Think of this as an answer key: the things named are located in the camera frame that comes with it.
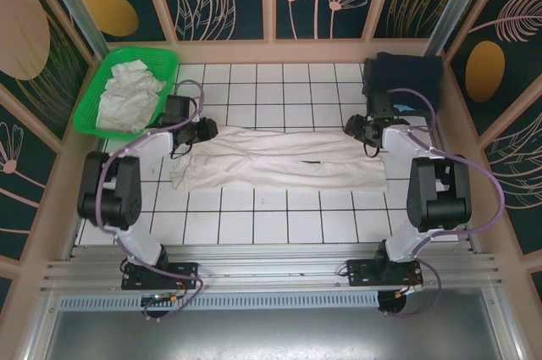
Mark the white t-shirt with robot print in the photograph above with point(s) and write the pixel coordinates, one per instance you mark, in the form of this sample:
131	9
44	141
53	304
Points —
288	165

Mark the dark grey folded t-shirt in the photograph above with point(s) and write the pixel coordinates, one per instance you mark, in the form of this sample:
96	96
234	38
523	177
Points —
368	78

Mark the grey metal front panel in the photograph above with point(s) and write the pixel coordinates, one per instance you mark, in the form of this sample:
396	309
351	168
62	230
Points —
271	334

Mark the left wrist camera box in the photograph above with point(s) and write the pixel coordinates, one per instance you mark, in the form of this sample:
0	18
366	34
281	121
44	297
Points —
178	108

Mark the crumpled white t-shirt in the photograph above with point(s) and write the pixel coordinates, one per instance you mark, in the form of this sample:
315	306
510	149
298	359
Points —
127	97

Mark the black folded t-shirt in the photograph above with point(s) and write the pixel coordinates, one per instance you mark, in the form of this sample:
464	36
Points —
429	114

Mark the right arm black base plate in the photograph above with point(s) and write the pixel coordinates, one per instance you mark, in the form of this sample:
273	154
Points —
360	271

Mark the small circuit board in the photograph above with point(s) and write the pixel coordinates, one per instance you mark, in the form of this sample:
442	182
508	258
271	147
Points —
160	297

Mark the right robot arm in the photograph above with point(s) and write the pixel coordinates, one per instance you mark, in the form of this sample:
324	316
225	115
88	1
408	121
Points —
440	199

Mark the aluminium corner post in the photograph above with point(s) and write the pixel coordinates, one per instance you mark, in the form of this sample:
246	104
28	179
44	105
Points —
80	8
455	0

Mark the light blue folded t-shirt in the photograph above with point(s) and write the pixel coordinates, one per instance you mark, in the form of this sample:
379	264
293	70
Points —
402	107

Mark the aluminium mounting rail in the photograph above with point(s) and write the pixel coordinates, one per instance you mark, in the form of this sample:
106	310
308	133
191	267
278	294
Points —
271	267

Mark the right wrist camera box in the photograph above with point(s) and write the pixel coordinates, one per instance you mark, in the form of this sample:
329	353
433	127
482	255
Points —
379	103

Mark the green plastic basket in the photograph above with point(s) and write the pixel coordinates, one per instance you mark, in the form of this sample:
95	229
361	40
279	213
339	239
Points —
139	55

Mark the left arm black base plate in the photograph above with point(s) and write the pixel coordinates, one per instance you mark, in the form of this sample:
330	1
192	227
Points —
186	271

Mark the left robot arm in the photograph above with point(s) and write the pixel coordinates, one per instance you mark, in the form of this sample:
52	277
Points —
114	190

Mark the navy folded t-shirt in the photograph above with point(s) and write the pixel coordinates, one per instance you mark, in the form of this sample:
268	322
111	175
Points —
406	72

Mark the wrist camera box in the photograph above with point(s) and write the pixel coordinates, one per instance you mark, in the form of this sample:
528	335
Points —
379	103
178	108

